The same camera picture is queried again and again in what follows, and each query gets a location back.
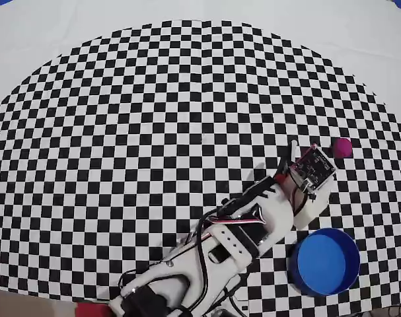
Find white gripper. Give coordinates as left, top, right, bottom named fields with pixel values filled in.
left=277, top=140, right=332, bottom=231

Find pink faceted ball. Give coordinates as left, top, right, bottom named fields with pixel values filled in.
left=332, top=137, right=353, bottom=160

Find blue round box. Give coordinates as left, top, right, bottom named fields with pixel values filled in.
left=287, top=227, right=361, bottom=297

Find black white checkered mat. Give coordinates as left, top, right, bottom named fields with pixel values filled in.
left=0, top=0, right=401, bottom=314

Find red flat object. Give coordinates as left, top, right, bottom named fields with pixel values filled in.
left=76, top=302, right=114, bottom=317

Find gripper camera circuit board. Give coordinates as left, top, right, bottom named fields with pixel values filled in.
left=288, top=144, right=338, bottom=193

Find red white servo wires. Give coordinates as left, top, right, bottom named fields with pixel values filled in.
left=203, top=204, right=271, bottom=232

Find black camera cable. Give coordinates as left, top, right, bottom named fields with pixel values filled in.
left=117, top=174, right=315, bottom=317

